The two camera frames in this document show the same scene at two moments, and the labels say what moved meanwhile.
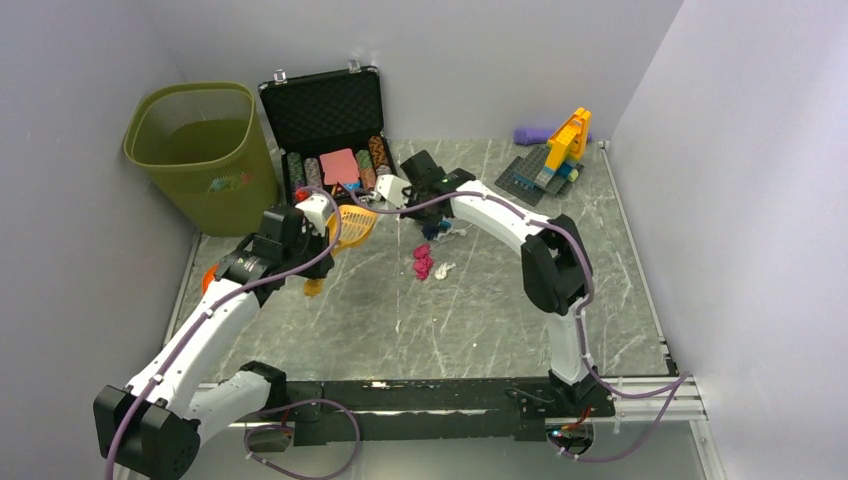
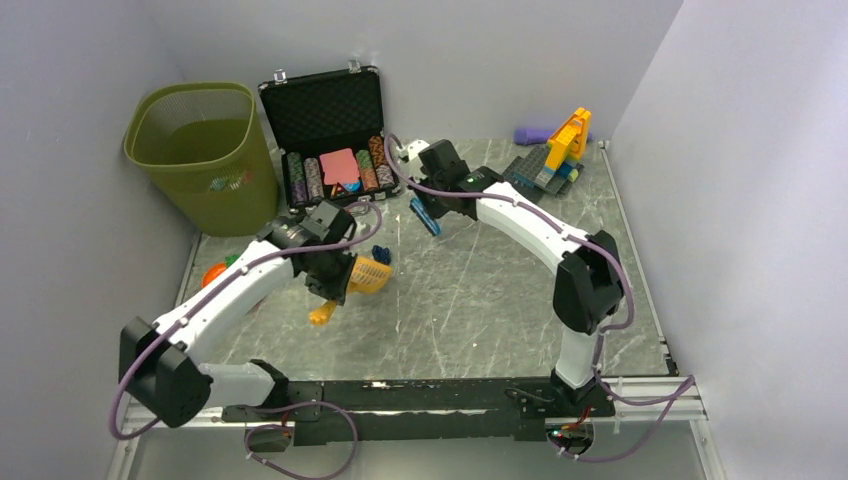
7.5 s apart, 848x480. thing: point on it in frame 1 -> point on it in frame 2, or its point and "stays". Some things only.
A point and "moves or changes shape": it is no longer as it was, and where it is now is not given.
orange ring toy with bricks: (207, 277) stays
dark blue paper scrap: (430, 232) -> (380, 254)
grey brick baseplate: (528, 178) stays
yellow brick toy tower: (565, 145) stays
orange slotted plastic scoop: (357, 225) moves or changes shape
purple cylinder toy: (534, 136) stays
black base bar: (339, 412) stays
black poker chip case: (328, 121) stays
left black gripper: (319, 241) -> (334, 290)
